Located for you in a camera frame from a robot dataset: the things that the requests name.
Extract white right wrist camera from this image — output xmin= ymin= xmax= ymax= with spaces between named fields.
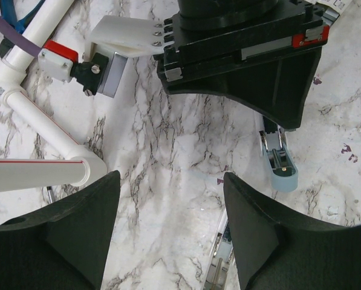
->
xmin=37 ymin=15 xmax=164 ymax=97

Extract blue handled pliers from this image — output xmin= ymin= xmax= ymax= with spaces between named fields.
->
xmin=0 ymin=0 xmax=48 ymax=34

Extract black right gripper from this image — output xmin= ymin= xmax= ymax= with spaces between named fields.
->
xmin=157 ymin=1 xmax=330 ymax=127

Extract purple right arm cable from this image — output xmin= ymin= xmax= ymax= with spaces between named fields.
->
xmin=0 ymin=0 xmax=44 ymax=58

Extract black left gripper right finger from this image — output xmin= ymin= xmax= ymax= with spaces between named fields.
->
xmin=224 ymin=172 xmax=361 ymax=289

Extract white PVC pipe frame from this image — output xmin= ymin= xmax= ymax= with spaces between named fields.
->
xmin=0 ymin=1 xmax=108 ymax=192

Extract white staple box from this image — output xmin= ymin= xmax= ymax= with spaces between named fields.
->
xmin=307 ymin=0 xmax=352 ymax=26

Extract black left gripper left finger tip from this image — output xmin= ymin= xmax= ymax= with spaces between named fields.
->
xmin=0 ymin=170 xmax=120 ymax=289

